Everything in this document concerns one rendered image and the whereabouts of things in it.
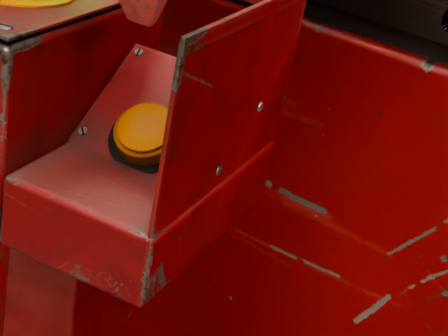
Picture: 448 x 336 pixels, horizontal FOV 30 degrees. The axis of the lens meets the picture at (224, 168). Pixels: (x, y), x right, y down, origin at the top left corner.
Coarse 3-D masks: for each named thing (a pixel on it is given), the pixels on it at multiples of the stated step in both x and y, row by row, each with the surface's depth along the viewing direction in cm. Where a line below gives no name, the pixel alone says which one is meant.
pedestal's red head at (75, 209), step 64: (0, 64) 42; (64, 64) 46; (128, 64) 51; (192, 64) 38; (256, 64) 46; (0, 128) 43; (64, 128) 48; (192, 128) 41; (256, 128) 50; (0, 192) 45; (64, 192) 44; (128, 192) 45; (192, 192) 44; (256, 192) 54; (64, 256) 44; (128, 256) 42; (192, 256) 47
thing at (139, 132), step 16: (128, 112) 48; (144, 112) 48; (160, 112) 48; (128, 128) 47; (144, 128) 47; (160, 128) 47; (128, 144) 47; (144, 144) 47; (160, 144) 47; (128, 160) 47; (144, 160) 47
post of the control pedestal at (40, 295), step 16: (16, 256) 53; (16, 272) 54; (32, 272) 53; (48, 272) 53; (16, 288) 54; (32, 288) 54; (48, 288) 53; (64, 288) 52; (80, 288) 53; (96, 288) 55; (16, 304) 55; (32, 304) 54; (48, 304) 54; (64, 304) 53; (80, 304) 54; (96, 304) 56; (16, 320) 55; (32, 320) 55; (48, 320) 54; (64, 320) 53; (80, 320) 54; (96, 320) 57
